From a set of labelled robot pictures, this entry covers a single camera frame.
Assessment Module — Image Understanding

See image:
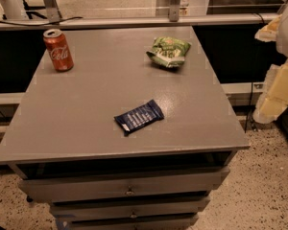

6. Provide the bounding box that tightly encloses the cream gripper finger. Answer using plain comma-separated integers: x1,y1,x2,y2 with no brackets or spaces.
254,15,281,42
252,60,288,124

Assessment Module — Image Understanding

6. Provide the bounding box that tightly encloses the red coke can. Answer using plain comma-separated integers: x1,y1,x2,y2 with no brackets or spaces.
43,29,74,72

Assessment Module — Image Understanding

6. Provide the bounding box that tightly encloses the green chip bag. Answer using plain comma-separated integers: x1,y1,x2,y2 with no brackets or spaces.
146,36,191,68

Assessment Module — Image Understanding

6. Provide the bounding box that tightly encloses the blue snack bar wrapper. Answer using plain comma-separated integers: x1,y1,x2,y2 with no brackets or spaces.
114,100,164,136

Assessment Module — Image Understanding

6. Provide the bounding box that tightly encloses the middle grey drawer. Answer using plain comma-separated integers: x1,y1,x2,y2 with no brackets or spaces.
50,195,210,221

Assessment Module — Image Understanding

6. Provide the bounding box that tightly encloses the grey drawer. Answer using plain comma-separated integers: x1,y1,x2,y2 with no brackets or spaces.
50,195,210,221
19,167,229,202
57,214,198,230

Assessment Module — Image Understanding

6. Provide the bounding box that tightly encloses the bottom grey drawer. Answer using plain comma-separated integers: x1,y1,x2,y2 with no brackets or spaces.
57,214,198,230

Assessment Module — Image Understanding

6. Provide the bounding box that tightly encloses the grey drawer cabinet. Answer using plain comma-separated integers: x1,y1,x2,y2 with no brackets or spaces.
0,27,248,230

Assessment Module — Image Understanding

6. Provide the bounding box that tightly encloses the top grey drawer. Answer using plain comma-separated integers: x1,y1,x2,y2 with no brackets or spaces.
19,167,229,202

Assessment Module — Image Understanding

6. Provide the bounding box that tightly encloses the grey metal rail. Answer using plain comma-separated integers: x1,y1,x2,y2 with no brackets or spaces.
0,13,277,31

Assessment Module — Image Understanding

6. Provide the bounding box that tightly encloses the lower grey rail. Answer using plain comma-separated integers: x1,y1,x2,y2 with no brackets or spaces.
222,82,263,106

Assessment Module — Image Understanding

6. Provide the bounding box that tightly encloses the metal bracket post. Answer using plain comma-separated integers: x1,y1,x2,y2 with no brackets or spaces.
169,0,180,22

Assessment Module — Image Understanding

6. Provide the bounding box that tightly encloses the black cable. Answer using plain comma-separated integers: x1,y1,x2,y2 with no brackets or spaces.
0,15,84,27

